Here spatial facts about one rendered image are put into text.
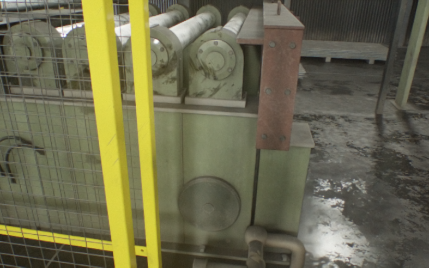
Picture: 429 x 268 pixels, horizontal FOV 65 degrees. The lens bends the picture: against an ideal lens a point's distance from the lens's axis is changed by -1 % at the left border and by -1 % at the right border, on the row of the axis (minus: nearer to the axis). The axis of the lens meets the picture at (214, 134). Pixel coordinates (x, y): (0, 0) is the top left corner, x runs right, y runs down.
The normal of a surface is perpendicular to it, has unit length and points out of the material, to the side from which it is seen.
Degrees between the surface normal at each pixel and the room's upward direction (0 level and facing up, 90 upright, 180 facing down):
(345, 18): 90
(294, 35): 90
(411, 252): 0
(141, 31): 90
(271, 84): 90
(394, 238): 0
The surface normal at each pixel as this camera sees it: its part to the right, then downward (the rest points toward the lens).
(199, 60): -0.40, 0.39
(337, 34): -0.13, 0.40
